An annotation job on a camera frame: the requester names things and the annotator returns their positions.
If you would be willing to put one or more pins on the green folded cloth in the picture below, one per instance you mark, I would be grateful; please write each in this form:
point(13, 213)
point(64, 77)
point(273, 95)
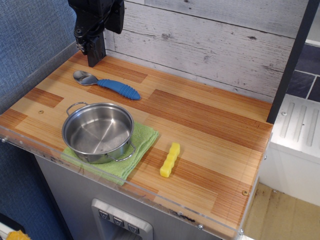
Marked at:
point(142, 138)

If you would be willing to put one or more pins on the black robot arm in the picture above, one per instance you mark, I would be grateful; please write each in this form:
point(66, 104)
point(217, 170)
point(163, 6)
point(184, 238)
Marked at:
point(113, 12)

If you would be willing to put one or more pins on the yellow object bottom left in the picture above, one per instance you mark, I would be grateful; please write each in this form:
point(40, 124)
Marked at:
point(17, 235)

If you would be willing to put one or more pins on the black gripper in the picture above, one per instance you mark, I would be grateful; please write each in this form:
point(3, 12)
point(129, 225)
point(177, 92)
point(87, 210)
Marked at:
point(87, 27)

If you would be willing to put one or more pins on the white ribbed counter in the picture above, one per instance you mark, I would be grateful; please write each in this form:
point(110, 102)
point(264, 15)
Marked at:
point(297, 126)

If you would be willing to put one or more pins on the dark grey right post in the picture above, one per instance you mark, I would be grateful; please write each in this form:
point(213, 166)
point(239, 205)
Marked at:
point(303, 31)

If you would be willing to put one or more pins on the clear acrylic table guard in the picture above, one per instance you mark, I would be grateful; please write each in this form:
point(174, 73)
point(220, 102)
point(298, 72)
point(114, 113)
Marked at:
point(74, 189)

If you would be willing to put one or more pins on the yellow plastic corn piece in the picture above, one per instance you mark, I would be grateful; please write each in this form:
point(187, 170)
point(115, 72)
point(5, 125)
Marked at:
point(169, 163)

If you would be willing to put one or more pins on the stainless steel pot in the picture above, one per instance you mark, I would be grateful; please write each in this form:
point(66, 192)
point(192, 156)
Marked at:
point(99, 133)

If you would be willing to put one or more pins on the blue handled metal spoon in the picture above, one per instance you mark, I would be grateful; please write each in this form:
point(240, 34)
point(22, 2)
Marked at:
point(87, 79)

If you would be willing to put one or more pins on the silver dispenser panel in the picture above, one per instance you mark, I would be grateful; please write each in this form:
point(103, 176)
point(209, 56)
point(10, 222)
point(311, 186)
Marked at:
point(116, 224)

